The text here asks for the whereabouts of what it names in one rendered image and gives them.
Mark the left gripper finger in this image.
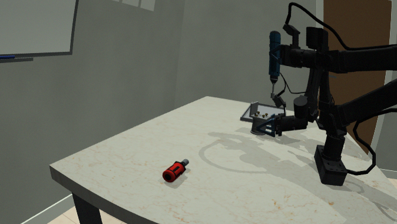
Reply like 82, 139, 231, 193
269, 44, 283, 65

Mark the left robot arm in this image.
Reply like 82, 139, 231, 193
302, 27, 397, 176

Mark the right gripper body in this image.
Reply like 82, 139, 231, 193
274, 96, 295, 136

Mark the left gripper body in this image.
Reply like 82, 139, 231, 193
280, 24, 305, 68

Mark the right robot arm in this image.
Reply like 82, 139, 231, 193
292, 67, 334, 130

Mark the grey metal bracket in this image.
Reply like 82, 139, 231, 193
249, 101, 271, 121

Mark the dark blue nut driver barrel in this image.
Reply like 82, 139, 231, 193
269, 31, 281, 98

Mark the dark grey cylinder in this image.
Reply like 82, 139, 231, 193
250, 118, 266, 136

